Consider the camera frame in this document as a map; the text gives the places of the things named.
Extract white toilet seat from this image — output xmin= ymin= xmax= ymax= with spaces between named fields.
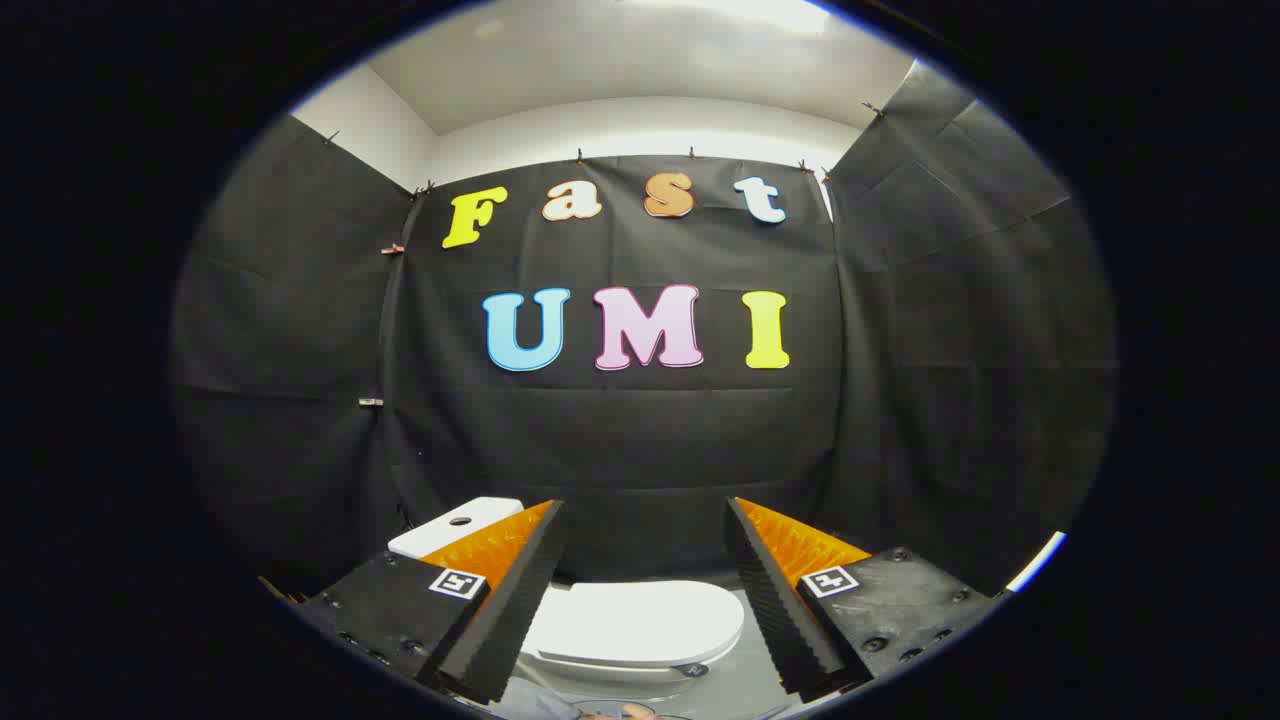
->
xmin=520 ymin=645 xmax=713 ymax=687

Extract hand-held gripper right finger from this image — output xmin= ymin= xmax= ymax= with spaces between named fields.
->
xmin=725 ymin=496 xmax=1003 ymax=704

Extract row of small dark clips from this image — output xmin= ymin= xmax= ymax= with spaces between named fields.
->
xmin=322 ymin=100 xmax=886 ymax=197

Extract white toilet tank lid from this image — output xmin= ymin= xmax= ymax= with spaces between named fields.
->
xmin=388 ymin=497 xmax=525 ymax=559

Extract black backdrop cloth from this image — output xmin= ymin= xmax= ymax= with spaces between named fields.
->
xmin=170 ymin=70 xmax=1119 ymax=601

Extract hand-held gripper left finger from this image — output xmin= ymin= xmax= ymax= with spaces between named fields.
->
xmin=298 ymin=498 xmax=567 ymax=705

